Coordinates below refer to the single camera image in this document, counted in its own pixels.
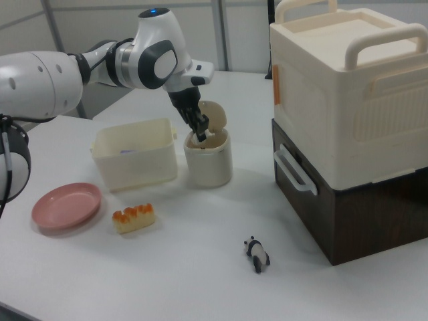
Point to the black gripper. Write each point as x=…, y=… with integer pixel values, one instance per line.
x=185, y=100

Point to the panda figurine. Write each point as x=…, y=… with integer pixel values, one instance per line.
x=257, y=252

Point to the white microwave oven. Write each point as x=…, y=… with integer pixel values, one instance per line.
x=361, y=220

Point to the cream trash can with lid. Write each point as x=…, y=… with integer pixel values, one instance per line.
x=209, y=164

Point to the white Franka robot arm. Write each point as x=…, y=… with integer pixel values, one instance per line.
x=40, y=83

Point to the cream plastic storage bin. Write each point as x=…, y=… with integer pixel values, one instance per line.
x=133, y=170

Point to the pink plate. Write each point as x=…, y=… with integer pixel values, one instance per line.
x=65, y=205

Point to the white paper ball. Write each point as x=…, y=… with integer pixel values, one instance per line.
x=210, y=134

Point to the toy bread loaf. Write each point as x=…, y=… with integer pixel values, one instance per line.
x=133, y=219

